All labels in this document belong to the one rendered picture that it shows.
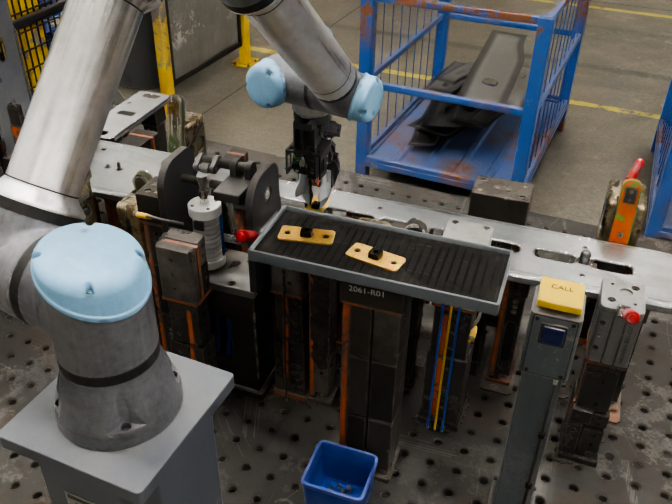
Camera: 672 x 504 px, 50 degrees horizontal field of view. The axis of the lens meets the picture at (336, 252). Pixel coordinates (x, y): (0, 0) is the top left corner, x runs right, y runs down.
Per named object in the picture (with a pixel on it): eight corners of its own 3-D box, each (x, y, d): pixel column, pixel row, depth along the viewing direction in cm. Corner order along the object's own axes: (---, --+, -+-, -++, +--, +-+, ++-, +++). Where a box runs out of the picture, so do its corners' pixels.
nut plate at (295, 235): (335, 232, 112) (336, 225, 111) (331, 246, 108) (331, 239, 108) (282, 226, 113) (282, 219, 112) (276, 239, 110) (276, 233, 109)
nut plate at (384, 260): (406, 260, 106) (407, 253, 105) (395, 273, 103) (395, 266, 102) (356, 243, 109) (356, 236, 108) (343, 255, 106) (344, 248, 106)
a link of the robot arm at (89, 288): (106, 394, 78) (83, 294, 70) (22, 349, 83) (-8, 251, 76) (182, 332, 86) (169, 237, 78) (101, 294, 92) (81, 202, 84)
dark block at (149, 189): (200, 350, 157) (179, 179, 133) (183, 371, 151) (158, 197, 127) (179, 345, 158) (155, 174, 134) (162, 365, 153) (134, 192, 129)
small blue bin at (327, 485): (377, 489, 128) (380, 455, 123) (360, 535, 120) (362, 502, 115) (319, 471, 131) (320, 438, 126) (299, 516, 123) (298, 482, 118)
